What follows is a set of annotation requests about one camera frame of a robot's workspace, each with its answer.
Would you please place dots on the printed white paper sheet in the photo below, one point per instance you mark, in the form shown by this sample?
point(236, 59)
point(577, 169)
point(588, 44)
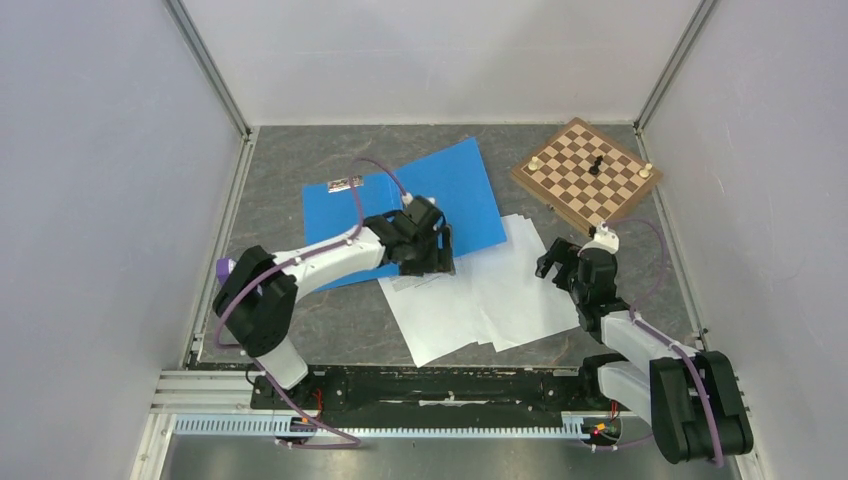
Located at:
point(437, 314)

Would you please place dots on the blue file folder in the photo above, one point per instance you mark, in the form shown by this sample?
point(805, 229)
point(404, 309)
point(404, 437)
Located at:
point(455, 177)

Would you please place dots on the wooden chessboard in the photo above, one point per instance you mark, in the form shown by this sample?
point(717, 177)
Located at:
point(565, 186)

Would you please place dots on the purple camera stand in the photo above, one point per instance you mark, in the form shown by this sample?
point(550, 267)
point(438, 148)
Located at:
point(223, 269)

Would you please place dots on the slotted cable duct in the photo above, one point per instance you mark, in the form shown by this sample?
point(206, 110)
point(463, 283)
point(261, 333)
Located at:
point(569, 427)

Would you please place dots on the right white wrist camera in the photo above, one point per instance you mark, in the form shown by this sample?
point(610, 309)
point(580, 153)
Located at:
point(602, 237)

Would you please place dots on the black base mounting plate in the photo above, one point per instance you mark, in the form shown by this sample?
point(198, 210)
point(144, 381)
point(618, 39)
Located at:
point(348, 396)

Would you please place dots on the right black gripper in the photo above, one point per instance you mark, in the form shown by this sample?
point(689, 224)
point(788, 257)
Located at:
point(563, 252)

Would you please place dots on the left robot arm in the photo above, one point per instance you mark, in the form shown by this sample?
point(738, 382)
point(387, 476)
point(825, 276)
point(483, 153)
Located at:
point(257, 299)

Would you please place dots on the cream chess piece right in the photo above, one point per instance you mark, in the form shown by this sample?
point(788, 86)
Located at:
point(646, 171)

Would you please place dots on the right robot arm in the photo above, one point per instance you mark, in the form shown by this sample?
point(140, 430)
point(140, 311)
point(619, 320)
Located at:
point(690, 398)

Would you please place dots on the black chess piece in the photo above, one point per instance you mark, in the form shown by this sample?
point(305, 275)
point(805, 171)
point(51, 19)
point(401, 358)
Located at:
point(594, 169)

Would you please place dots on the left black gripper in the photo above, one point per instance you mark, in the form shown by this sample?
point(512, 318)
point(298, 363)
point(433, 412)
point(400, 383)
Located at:
point(435, 262)

